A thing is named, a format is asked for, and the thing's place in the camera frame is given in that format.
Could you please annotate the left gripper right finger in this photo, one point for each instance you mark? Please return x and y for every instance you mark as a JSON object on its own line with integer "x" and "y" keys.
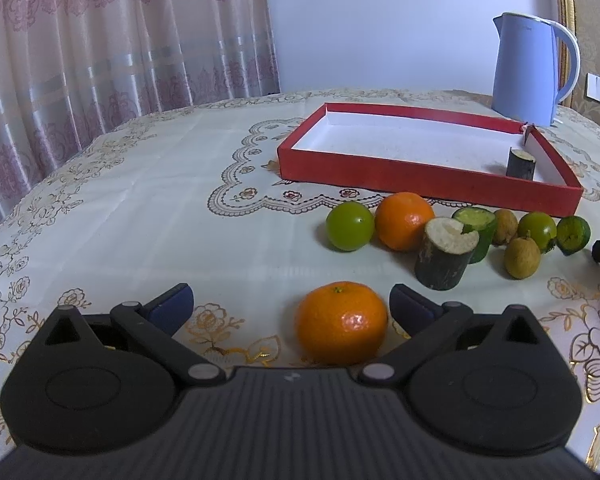
{"x": 432, "y": 328}

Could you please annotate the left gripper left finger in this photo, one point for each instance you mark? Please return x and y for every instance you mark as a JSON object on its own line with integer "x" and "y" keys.
{"x": 150, "y": 329}

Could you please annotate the dark green cucumber end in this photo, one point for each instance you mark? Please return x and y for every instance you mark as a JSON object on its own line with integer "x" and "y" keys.
{"x": 573, "y": 234}

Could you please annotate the green round plum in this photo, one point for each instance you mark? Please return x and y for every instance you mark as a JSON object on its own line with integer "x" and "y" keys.
{"x": 541, "y": 228}
{"x": 350, "y": 226}

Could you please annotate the brown longan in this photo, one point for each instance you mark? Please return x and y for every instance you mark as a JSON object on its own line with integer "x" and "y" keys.
{"x": 522, "y": 257}
{"x": 506, "y": 227}

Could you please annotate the orange mandarin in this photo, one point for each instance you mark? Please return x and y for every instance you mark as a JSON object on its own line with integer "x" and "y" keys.
{"x": 400, "y": 221}
{"x": 341, "y": 323}

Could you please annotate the green cucumber cylinder piece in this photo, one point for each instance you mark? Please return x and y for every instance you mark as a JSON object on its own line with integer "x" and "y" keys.
{"x": 482, "y": 221}

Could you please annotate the cream embroidered tablecloth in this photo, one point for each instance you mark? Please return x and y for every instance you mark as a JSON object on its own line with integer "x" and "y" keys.
{"x": 195, "y": 196}

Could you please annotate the red shallow box tray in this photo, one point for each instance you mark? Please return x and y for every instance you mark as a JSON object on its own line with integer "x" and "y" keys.
{"x": 434, "y": 153}

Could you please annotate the blue electric kettle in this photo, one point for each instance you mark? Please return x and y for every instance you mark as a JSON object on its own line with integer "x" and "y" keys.
{"x": 537, "y": 68}

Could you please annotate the pink floral curtain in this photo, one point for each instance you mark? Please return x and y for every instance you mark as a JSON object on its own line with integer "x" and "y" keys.
{"x": 71, "y": 70}

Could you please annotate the gold mirror frame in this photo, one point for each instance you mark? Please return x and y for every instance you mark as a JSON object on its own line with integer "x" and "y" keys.
{"x": 566, "y": 12}

